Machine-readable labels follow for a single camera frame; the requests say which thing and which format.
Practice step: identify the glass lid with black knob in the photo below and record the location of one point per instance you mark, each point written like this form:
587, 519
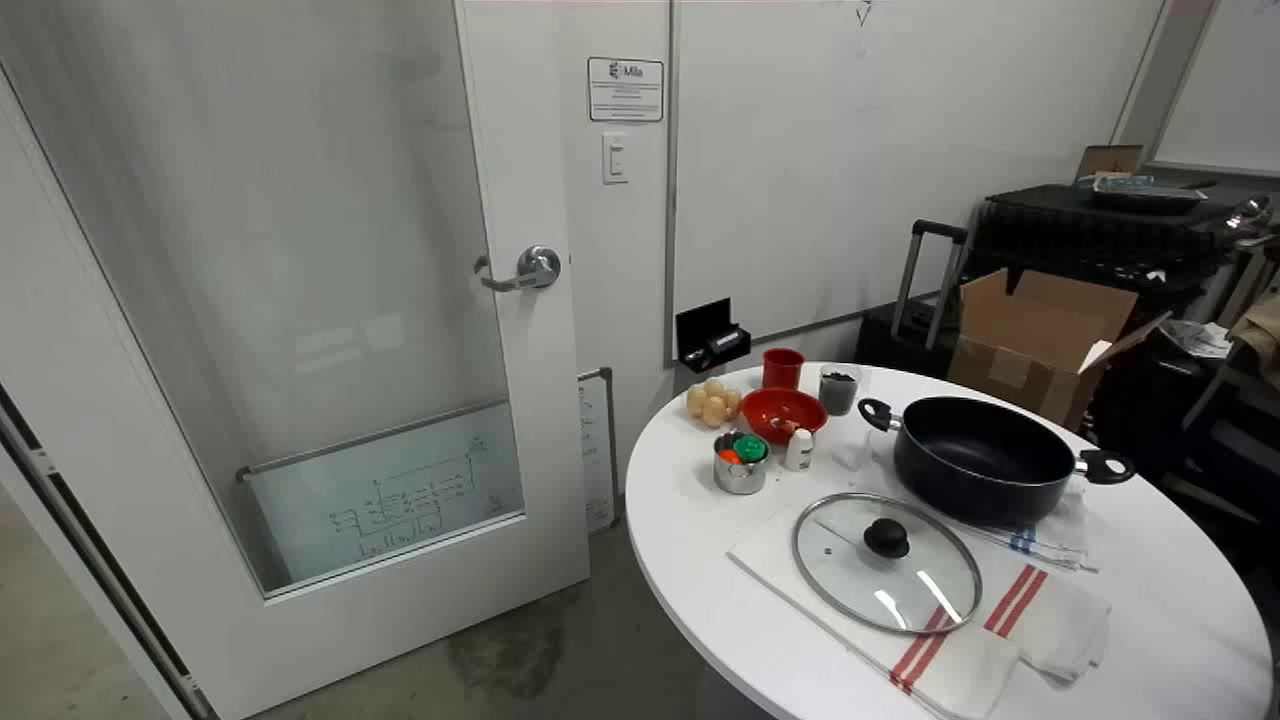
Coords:
887, 566

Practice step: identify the black cooking pot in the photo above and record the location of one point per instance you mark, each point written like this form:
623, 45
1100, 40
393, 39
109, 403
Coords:
983, 462

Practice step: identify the beige round food item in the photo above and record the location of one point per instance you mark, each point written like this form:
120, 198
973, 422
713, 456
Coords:
713, 405

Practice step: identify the red mug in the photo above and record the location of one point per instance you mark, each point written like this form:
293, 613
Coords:
782, 364

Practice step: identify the red bowl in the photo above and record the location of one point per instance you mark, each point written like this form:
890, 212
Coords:
776, 415

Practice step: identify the metal tin with colourful items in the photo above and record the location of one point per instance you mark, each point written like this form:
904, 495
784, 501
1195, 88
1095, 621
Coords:
741, 462

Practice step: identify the small white shaker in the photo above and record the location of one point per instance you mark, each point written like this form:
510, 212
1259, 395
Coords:
798, 450

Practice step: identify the grey cup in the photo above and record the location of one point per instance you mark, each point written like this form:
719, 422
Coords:
838, 391

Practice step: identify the white door with glass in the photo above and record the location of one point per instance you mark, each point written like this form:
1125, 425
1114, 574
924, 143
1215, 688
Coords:
244, 328

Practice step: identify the cardboard box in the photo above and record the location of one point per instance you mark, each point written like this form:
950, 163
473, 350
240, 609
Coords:
1047, 342

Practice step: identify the white cloth with blue stripes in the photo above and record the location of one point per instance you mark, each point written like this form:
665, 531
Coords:
1052, 542

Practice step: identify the white towel with red stripes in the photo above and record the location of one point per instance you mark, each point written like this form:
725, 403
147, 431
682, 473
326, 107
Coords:
1028, 619

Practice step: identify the black covered table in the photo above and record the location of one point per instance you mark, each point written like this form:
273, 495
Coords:
1166, 259

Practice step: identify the silver door handle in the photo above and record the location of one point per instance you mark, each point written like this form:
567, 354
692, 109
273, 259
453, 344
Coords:
532, 269

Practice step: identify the white light switch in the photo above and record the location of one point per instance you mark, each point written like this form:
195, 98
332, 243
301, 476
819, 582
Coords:
615, 158

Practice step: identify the black suitcase with handle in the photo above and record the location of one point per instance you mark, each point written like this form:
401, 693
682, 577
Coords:
919, 335

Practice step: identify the white wall sign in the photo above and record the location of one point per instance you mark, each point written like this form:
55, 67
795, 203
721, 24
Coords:
624, 88

